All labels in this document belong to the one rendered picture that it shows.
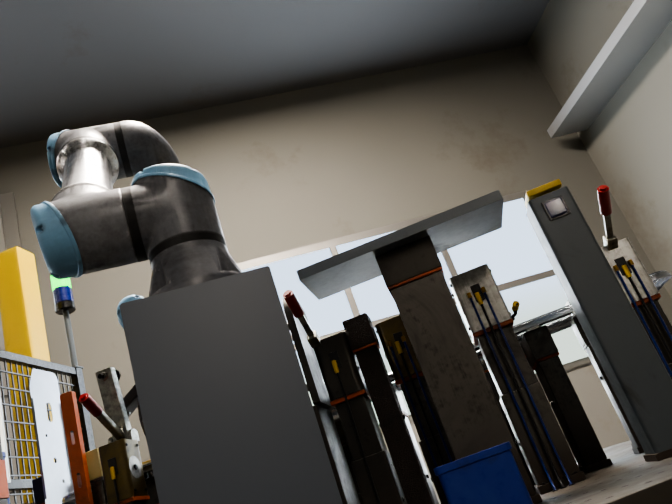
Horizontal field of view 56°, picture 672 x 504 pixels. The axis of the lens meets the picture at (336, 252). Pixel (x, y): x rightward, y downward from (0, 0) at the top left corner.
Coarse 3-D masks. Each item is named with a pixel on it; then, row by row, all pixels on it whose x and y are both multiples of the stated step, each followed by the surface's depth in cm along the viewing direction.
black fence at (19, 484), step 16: (0, 352) 191; (0, 368) 190; (16, 368) 198; (32, 368) 205; (48, 368) 212; (64, 368) 220; (80, 368) 229; (80, 384) 225; (16, 416) 189; (48, 416) 204; (80, 416) 220; (32, 448) 190; (16, 464) 182; (16, 480) 177; (32, 496) 183
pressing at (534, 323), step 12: (660, 276) 124; (660, 288) 135; (552, 312) 126; (564, 312) 126; (528, 324) 127; (540, 324) 134; (552, 324) 138; (564, 324) 142; (516, 336) 137; (480, 360) 145; (144, 468) 134; (72, 492) 136
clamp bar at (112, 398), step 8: (112, 368) 137; (96, 376) 136; (104, 376) 135; (112, 376) 135; (120, 376) 140; (104, 384) 135; (112, 384) 135; (104, 392) 135; (112, 392) 135; (120, 392) 136; (104, 400) 134; (112, 400) 134; (120, 400) 135; (112, 408) 134; (120, 408) 134; (112, 416) 134; (120, 416) 133; (120, 424) 133; (128, 424) 134
